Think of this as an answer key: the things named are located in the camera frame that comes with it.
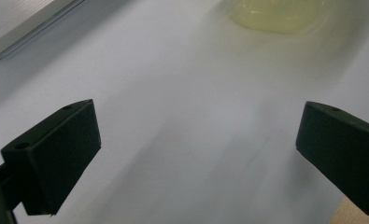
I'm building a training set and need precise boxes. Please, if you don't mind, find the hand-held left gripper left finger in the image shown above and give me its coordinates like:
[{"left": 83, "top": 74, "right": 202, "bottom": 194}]
[{"left": 0, "top": 98, "right": 103, "bottom": 217}]

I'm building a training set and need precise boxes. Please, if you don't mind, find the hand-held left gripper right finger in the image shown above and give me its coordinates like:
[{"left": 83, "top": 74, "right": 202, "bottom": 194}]
[{"left": 294, "top": 100, "right": 369, "bottom": 217}]

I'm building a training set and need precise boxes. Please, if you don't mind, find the round yellow-green plastic dish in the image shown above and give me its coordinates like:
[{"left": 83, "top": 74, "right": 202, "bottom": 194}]
[{"left": 228, "top": 0, "right": 330, "bottom": 35}]

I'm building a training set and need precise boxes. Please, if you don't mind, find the aluminium frame rail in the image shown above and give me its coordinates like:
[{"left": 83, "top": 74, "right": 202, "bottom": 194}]
[{"left": 0, "top": 0, "right": 87, "bottom": 62}]

